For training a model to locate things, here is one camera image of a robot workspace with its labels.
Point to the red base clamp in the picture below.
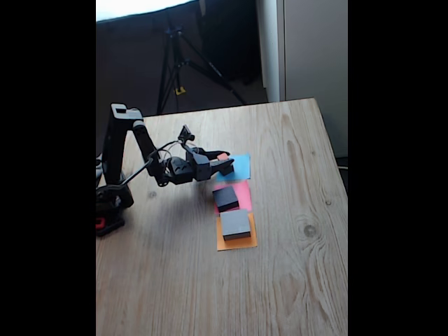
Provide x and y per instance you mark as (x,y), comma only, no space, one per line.
(99,223)

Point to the medium black block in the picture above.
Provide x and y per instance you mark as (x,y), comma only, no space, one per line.
(224,197)

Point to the small black cube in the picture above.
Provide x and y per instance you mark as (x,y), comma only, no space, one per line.
(228,171)

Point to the black tripod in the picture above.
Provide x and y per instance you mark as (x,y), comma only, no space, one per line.
(213,70)

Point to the yellow tripod tag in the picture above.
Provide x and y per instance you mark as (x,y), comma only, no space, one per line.
(180,91)

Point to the white cabinet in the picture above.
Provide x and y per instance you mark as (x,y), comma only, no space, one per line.
(315,52)

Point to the small red cube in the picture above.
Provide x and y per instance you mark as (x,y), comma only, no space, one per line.
(221,157)

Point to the pink paper sheet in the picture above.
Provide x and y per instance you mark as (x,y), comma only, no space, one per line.
(245,196)

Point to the blue paper sheet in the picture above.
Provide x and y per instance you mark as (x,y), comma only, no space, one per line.
(243,166)

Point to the large flat black block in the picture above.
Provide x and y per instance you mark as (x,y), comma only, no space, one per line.
(235,224)

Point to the bright white panel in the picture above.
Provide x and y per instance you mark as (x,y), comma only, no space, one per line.
(140,7)

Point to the bare circuit board camera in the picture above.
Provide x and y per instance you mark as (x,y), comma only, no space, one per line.
(186,133)

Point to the orange paper sheet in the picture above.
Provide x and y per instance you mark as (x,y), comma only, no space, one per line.
(238,245)

